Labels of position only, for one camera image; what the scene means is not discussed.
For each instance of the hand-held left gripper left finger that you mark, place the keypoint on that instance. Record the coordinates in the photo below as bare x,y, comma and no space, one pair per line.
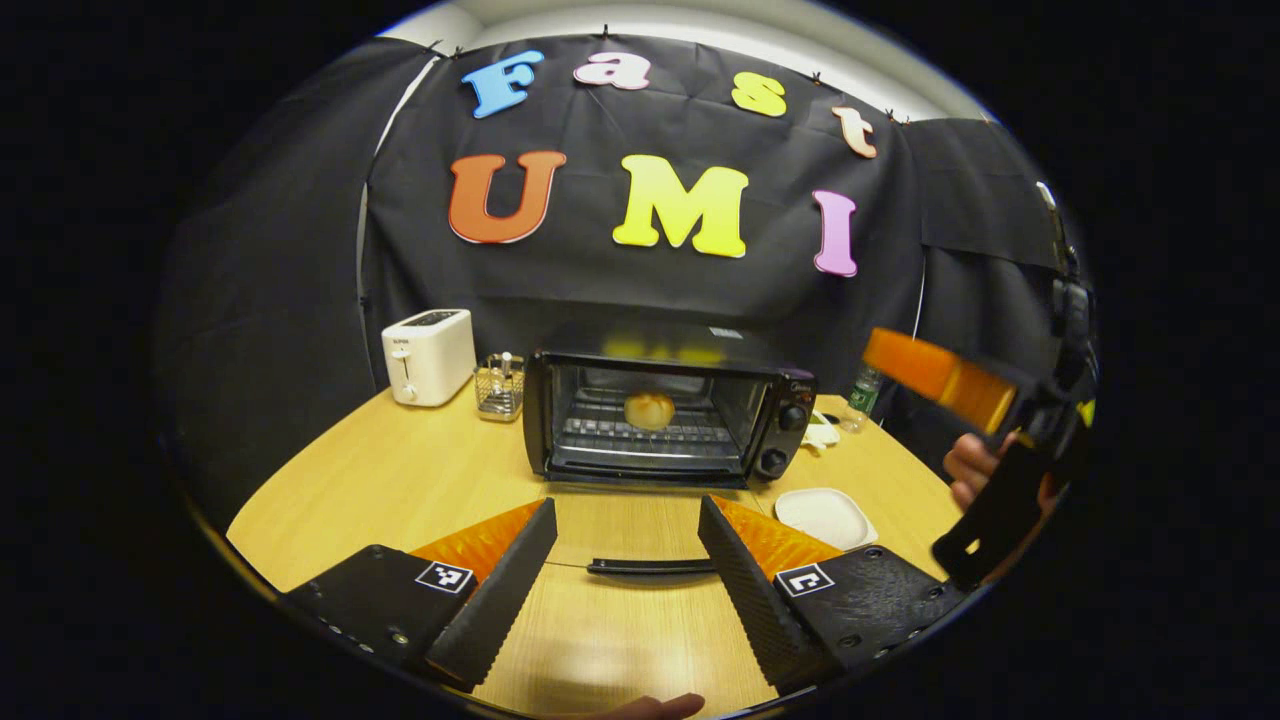
510,590

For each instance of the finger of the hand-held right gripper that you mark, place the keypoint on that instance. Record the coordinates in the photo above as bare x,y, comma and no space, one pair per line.
940,380

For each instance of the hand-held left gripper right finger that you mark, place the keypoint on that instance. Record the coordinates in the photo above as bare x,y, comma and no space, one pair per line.
745,590

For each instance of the round bread bun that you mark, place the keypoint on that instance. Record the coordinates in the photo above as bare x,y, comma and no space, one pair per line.
650,410

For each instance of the white toaster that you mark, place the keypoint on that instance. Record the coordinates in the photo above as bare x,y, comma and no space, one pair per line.
430,355

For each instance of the white square plate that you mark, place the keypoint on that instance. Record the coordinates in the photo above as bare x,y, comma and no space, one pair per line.
825,515

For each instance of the clear plastic water bottle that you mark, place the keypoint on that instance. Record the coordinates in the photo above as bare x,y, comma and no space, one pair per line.
865,395

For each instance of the white divided dish with grains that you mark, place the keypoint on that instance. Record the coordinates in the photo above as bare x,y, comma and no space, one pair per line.
822,432

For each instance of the black electric oven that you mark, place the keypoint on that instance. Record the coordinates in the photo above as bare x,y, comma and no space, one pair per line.
785,440

